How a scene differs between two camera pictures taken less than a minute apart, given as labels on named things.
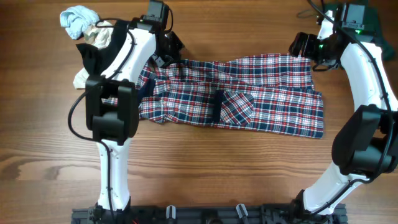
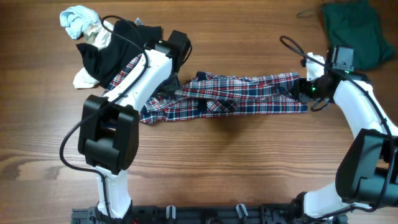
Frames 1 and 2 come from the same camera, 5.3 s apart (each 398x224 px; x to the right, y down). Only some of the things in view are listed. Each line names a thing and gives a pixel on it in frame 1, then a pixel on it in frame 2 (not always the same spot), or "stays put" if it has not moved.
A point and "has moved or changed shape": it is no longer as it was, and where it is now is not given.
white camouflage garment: x=99 y=35 stays put
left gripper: x=163 y=62 to x=175 y=85
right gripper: x=298 y=45 to x=302 y=89
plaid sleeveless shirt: x=272 y=93 has moved or changed shape
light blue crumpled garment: x=74 y=18 stays put
